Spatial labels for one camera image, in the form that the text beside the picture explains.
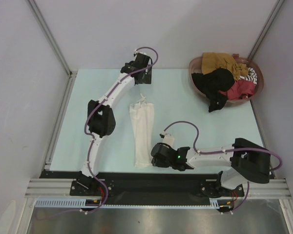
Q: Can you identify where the white tank top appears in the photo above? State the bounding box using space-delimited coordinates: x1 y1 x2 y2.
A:
129 93 155 168

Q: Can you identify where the black tank top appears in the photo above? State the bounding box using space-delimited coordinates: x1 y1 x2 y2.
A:
191 68 235 113

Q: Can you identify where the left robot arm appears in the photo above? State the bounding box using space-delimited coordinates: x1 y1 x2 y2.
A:
77 52 153 191

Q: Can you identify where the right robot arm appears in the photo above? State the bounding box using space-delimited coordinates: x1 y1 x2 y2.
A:
151 138 271 190

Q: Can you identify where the mustard tank top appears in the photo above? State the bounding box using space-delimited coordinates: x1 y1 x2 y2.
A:
201 52 249 80

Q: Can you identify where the red tank top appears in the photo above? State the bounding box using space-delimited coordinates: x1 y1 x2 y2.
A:
218 79 255 100

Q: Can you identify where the striped tank top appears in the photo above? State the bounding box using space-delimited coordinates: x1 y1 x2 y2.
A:
240 68 258 85

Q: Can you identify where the pink laundry basket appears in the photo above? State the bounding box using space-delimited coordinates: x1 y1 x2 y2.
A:
188 53 264 112

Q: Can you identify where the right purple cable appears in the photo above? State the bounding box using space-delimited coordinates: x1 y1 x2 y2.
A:
160 120 284 215

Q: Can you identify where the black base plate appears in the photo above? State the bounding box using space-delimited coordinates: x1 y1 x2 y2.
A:
40 171 251 207

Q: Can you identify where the right grey cable duct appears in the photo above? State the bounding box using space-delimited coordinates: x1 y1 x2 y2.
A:
209 197 234 209

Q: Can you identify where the grey cable duct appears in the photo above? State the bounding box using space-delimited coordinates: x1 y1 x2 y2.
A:
35 198 101 208
209 197 234 209

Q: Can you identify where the aluminium frame rail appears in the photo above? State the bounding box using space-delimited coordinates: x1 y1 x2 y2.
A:
25 178 292 199

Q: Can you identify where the left grey cable duct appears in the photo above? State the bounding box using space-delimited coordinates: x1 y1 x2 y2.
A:
35 198 101 208

